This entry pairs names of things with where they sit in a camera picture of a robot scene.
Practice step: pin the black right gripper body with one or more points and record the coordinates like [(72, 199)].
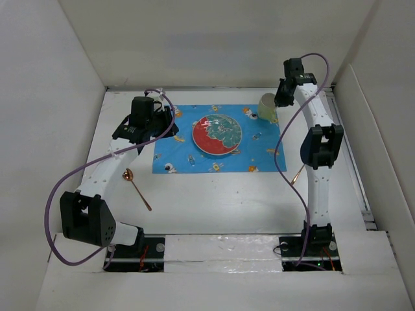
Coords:
[(282, 85)]

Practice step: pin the pale yellow mug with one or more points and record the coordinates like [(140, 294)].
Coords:
[(266, 109)]

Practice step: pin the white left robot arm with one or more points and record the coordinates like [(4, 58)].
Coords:
[(106, 209)]

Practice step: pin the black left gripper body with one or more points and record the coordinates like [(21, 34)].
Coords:
[(160, 123)]

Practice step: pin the blue space print cloth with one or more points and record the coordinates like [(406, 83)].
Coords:
[(259, 150)]

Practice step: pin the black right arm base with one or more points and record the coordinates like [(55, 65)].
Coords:
[(316, 252)]

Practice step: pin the copper fork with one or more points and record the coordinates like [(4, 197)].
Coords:
[(295, 178)]

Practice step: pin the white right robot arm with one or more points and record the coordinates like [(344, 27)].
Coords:
[(319, 149)]

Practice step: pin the copper spoon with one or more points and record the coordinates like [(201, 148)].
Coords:
[(129, 176)]

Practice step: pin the red and teal plate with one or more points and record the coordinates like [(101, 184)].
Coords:
[(217, 134)]

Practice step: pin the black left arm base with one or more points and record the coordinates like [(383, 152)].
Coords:
[(145, 256)]

